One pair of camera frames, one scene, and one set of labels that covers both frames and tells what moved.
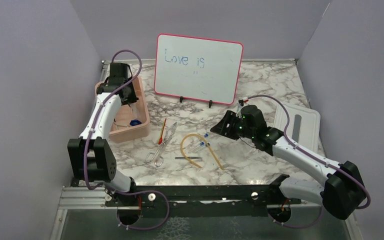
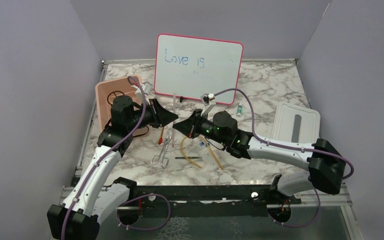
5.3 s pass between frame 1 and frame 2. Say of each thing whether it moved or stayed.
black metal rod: stayed
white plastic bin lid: stayed
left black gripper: moved
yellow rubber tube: stayed
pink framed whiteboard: stayed
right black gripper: moved
